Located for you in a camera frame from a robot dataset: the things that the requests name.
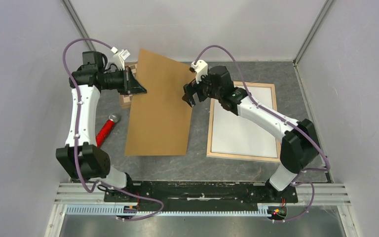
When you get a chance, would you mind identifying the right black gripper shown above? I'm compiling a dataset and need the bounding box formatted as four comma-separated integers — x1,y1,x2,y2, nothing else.
182,70,222,108

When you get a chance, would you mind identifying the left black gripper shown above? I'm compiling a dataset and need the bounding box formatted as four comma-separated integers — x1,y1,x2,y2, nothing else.
101,66,147,95

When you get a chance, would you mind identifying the brown cardboard backing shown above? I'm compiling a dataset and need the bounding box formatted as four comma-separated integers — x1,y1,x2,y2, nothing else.
124,48,193,156

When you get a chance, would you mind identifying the printed photo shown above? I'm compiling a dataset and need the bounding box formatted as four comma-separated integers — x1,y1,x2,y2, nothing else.
211,85,278,158

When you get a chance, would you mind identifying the wooden picture frame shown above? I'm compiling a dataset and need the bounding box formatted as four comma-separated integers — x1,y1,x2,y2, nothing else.
206,81,282,163

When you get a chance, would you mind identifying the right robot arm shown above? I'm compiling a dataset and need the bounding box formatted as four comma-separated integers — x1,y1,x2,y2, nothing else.
182,60,322,201

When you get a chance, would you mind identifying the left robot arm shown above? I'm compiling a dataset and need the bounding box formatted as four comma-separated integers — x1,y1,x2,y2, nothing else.
56,48,147,201

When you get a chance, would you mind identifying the wooden chessboard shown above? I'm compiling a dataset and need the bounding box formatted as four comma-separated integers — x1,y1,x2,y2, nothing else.
119,62,137,109

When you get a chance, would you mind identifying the red toy microphone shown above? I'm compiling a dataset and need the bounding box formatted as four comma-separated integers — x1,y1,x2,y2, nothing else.
96,114,120,148

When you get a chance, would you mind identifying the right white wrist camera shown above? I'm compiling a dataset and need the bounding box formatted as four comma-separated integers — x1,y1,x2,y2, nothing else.
190,59,208,84

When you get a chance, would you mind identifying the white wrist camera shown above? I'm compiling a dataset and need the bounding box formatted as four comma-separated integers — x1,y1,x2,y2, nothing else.
111,47,130,70
190,59,208,84

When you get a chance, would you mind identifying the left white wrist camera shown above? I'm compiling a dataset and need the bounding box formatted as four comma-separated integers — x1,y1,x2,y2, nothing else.
111,47,130,70

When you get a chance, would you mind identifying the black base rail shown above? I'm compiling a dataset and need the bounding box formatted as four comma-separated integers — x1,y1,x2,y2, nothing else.
104,180,299,205

